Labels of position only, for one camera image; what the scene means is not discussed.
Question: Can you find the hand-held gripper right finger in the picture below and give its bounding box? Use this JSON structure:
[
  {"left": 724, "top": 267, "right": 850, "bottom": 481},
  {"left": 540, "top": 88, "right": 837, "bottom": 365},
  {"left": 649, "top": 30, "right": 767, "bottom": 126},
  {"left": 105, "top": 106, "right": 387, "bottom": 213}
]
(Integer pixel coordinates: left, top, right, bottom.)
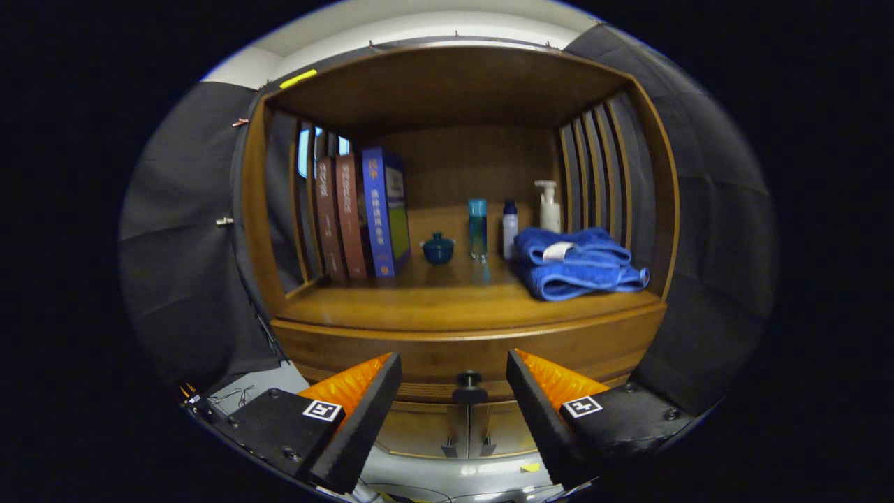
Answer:
[{"left": 504, "top": 349, "right": 699, "bottom": 490}]

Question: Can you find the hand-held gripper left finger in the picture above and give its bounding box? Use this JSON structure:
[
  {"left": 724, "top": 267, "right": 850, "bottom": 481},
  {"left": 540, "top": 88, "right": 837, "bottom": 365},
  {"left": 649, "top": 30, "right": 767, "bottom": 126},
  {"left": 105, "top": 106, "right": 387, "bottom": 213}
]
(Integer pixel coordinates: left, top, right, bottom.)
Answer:
[{"left": 210, "top": 352, "right": 404, "bottom": 495}]

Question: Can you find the wooden cabinet door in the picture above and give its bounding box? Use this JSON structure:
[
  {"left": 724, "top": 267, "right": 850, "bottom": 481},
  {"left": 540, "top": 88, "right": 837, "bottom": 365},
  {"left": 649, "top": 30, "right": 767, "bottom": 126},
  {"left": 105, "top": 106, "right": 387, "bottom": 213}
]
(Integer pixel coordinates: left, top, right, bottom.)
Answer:
[
  {"left": 468, "top": 402, "right": 540, "bottom": 458},
  {"left": 376, "top": 404, "right": 467, "bottom": 460}
]

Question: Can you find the wooden countertop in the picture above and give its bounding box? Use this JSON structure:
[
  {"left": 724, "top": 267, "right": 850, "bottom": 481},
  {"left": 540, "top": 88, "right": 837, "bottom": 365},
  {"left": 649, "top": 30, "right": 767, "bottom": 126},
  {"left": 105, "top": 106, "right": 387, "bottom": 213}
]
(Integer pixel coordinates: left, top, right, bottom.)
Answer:
[{"left": 276, "top": 203, "right": 664, "bottom": 335}]

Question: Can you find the wooden cabinet with slatted hutch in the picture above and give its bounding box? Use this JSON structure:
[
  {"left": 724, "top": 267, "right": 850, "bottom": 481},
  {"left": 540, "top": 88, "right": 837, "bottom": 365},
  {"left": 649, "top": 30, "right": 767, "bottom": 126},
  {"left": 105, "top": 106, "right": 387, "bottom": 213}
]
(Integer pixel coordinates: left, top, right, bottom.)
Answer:
[{"left": 234, "top": 43, "right": 680, "bottom": 462}]

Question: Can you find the folded blue towel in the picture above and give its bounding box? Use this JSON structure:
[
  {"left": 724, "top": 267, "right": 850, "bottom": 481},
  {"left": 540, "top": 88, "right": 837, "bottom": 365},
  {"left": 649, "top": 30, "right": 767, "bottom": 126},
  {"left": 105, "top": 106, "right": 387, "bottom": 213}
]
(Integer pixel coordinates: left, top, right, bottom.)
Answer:
[{"left": 514, "top": 226, "right": 650, "bottom": 302}]

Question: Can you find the blue lidded teacup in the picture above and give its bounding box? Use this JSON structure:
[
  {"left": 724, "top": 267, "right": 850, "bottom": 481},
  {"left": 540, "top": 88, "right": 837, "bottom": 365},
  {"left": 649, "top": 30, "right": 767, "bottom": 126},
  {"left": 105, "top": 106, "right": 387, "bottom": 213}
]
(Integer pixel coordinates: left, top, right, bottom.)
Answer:
[{"left": 420, "top": 232, "right": 456, "bottom": 265}]

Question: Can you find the white bottle with blue cap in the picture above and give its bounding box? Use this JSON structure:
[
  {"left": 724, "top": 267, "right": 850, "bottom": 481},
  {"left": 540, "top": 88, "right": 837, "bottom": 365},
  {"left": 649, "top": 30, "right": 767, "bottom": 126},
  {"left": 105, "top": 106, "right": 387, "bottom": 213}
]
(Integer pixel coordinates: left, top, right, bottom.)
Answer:
[{"left": 502, "top": 201, "right": 520, "bottom": 261}]

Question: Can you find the dark brown book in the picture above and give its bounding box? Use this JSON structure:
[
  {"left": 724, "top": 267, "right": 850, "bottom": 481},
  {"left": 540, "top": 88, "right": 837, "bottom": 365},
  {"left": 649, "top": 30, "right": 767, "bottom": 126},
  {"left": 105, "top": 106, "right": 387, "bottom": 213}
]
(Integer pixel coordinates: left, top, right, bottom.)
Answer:
[{"left": 313, "top": 155, "right": 348, "bottom": 282}]

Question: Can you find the teal glass bottle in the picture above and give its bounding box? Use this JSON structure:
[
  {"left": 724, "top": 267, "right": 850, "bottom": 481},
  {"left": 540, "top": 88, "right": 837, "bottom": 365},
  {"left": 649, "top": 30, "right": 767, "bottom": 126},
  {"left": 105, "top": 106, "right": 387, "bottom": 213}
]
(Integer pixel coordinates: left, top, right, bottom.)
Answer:
[{"left": 468, "top": 198, "right": 488, "bottom": 261}]

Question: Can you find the thick blue book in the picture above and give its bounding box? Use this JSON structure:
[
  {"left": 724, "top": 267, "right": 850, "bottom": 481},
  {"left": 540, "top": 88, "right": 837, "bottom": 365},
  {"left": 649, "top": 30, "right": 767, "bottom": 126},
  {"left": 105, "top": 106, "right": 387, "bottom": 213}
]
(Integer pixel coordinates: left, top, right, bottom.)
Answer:
[{"left": 360, "top": 147, "right": 411, "bottom": 279}]

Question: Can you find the white pump bottle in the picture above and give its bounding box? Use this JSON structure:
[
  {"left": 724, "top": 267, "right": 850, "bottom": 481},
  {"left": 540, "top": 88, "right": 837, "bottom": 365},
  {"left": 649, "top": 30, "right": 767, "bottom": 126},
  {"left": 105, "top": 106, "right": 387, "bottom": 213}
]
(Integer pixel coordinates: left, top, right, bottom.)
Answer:
[{"left": 534, "top": 180, "right": 562, "bottom": 233}]

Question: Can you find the thin black cable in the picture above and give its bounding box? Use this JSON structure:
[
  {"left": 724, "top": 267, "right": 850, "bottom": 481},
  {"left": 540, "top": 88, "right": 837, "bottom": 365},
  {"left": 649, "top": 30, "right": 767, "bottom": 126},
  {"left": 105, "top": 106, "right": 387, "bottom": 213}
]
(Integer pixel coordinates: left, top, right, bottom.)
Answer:
[{"left": 208, "top": 385, "right": 256, "bottom": 409}]

